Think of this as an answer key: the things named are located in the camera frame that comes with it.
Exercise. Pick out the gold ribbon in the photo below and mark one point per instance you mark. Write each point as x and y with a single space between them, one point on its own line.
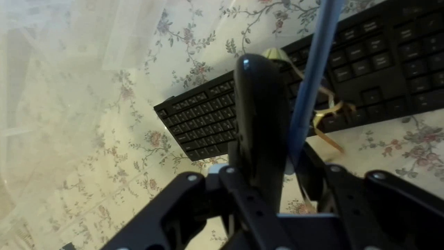
330 113

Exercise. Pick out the floral bedsheet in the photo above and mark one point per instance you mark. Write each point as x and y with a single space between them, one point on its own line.
184 28

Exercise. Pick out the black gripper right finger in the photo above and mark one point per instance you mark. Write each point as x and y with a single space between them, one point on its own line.
378 213

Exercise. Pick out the black computer keyboard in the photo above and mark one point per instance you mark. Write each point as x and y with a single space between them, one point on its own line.
202 116

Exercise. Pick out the large clear plastic bin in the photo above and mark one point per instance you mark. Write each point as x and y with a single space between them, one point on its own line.
55 70

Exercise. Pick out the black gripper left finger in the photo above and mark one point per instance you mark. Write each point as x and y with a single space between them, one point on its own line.
184 209

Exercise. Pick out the black remote control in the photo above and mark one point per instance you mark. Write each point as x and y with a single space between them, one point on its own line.
258 116

